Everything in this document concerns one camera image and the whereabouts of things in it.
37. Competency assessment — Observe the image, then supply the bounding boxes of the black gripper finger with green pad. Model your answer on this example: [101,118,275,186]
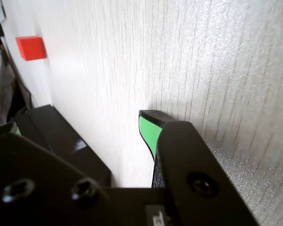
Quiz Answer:
[0,122,112,226]
[138,109,268,226]

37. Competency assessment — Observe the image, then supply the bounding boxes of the red block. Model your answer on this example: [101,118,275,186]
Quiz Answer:
[16,36,47,62]

